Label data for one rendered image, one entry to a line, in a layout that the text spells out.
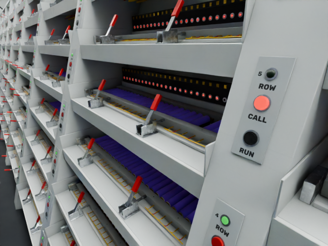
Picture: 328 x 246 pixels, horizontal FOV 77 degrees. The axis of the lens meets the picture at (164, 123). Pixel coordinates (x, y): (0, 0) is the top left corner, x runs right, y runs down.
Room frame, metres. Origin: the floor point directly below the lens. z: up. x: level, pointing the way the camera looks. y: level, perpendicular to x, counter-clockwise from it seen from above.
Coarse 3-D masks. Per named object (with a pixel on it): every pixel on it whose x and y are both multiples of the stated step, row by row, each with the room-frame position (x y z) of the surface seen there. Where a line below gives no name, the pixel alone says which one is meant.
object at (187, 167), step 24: (72, 96) 0.72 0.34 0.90; (168, 96) 0.61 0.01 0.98; (96, 120) 0.57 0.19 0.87; (120, 120) 0.51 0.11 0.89; (144, 120) 0.50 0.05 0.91; (144, 144) 0.39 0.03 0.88; (168, 144) 0.38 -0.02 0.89; (168, 168) 0.34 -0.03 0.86; (192, 168) 0.30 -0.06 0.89; (192, 192) 0.30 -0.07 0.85
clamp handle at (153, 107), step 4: (156, 96) 0.43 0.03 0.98; (160, 96) 0.43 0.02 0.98; (156, 100) 0.43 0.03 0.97; (160, 100) 0.43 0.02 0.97; (152, 104) 0.43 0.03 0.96; (156, 104) 0.43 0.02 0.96; (152, 108) 0.42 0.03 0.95; (156, 108) 0.43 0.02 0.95; (152, 112) 0.42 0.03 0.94; (148, 116) 0.42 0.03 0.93; (148, 120) 0.42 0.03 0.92; (144, 124) 0.42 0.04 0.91
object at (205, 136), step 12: (108, 96) 0.65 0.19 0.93; (120, 108) 0.57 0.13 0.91; (132, 108) 0.55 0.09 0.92; (144, 108) 0.52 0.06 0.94; (156, 120) 0.48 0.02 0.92; (168, 120) 0.44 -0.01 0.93; (180, 120) 0.44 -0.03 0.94; (180, 132) 0.42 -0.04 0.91; (192, 132) 0.39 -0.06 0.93; (204, 132) 0.37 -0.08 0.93
